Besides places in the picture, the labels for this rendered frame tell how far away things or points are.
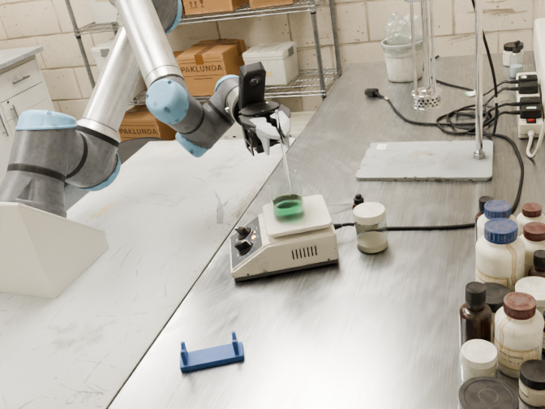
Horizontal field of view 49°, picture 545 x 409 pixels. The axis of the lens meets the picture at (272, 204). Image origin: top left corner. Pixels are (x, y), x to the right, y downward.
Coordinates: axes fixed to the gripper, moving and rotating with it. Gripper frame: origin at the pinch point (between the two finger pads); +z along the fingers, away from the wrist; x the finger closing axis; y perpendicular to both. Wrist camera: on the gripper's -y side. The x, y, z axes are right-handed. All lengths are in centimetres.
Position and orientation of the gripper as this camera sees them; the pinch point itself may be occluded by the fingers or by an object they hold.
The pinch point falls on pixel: (279, 131)
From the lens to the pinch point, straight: 103.9
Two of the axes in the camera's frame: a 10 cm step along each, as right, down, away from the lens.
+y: 1.6, 8.6, 4.8
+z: 3.1, 4.2, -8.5
